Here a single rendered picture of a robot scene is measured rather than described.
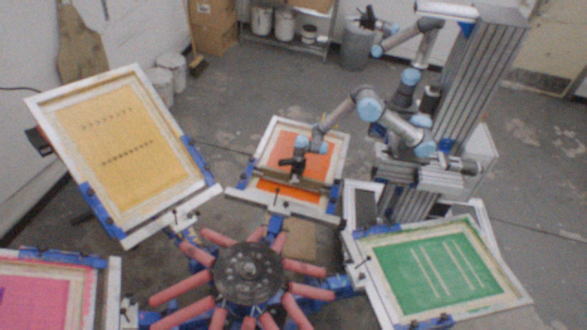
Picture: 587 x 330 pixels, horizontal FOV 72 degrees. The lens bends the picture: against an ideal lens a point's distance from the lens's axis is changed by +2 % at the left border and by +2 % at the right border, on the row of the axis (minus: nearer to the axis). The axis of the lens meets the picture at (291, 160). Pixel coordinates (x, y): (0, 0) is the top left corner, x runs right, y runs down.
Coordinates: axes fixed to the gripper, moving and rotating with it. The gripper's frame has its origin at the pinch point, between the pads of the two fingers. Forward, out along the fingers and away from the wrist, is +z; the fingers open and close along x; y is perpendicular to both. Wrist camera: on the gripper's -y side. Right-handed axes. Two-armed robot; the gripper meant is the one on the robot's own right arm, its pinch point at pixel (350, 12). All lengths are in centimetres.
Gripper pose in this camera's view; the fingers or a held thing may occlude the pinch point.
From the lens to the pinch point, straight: 297.8
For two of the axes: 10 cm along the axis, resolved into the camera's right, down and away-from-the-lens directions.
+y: -0.4, 6.3, 7.8
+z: -8.5, -4.3, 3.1
